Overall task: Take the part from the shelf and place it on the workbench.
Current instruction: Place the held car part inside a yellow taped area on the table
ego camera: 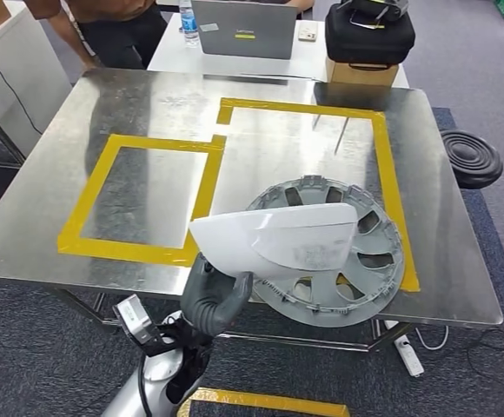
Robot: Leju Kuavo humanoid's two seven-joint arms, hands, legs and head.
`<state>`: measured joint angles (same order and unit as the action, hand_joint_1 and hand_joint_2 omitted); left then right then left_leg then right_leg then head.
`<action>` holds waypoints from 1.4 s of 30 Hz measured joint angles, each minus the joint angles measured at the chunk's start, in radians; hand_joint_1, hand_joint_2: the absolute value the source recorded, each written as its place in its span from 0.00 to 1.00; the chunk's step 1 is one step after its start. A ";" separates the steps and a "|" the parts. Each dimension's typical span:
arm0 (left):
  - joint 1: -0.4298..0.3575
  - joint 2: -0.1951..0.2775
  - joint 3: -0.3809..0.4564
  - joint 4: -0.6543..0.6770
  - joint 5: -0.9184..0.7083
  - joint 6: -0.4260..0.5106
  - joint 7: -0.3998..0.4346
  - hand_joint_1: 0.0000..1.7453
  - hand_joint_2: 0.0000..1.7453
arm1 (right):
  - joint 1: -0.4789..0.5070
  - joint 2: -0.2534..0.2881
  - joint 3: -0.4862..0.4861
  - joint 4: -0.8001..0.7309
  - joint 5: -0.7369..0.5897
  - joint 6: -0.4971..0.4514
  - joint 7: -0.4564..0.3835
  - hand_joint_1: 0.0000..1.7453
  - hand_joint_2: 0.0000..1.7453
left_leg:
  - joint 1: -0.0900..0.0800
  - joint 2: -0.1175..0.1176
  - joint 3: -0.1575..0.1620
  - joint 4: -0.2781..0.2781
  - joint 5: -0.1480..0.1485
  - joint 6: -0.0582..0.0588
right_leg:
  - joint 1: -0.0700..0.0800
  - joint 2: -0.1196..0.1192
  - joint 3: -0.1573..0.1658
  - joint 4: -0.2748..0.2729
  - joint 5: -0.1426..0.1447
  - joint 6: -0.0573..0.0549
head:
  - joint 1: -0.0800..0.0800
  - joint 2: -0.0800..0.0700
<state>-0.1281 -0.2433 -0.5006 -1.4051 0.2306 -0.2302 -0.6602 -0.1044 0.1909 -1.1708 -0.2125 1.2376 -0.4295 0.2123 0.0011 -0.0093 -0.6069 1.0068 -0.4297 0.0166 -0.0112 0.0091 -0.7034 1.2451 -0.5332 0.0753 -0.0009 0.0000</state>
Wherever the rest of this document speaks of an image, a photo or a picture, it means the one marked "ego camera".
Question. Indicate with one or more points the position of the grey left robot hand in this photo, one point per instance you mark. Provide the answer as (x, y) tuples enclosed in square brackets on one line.
[(212, 305)]

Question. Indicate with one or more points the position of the white plastic car part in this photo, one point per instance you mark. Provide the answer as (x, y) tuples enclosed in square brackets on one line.
[(278, 242)]

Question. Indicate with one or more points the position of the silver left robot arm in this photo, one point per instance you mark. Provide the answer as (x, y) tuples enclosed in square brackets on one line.
[(156, 380)]

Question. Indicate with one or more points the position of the steel workbench table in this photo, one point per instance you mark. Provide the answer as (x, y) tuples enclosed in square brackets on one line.
[(39, 190)]

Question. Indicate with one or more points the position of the yellow floor tape rectangle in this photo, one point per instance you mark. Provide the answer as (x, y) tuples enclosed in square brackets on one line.
[(256, 400)]

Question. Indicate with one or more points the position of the grey plastic hubcap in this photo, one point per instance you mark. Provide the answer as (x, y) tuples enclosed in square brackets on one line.
[(365, 288)]

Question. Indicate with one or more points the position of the white desk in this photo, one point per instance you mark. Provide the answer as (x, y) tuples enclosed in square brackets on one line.
[(174, 57)]

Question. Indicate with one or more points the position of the white power strip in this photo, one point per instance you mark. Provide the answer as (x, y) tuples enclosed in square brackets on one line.
[(408, 354)]

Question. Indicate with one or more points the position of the clear water bottle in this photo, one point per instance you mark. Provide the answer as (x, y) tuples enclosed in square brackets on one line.
[(189, 26)]

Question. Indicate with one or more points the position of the grey laptop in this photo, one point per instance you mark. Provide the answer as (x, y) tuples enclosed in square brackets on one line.
[(243, 23)]

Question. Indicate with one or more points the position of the person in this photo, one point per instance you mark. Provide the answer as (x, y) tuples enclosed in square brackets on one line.
[(117, 34), (300, 4)]

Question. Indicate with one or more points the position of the white phone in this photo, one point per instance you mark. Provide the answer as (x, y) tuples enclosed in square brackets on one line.
[(307, 30)]

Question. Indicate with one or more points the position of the white cabinet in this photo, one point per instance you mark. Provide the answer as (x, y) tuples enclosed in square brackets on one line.
[(26, 86)]

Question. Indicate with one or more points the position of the black carrying bag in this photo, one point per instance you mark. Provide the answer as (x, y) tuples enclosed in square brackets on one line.
[(365, 43)]

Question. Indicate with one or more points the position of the steel side table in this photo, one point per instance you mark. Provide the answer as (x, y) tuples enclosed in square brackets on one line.
[(0, 132)]

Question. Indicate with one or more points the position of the black round stool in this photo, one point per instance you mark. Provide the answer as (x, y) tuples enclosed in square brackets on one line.
[(471, 158)]

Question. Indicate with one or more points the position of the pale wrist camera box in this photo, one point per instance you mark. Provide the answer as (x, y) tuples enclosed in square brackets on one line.
[(132, 319)]

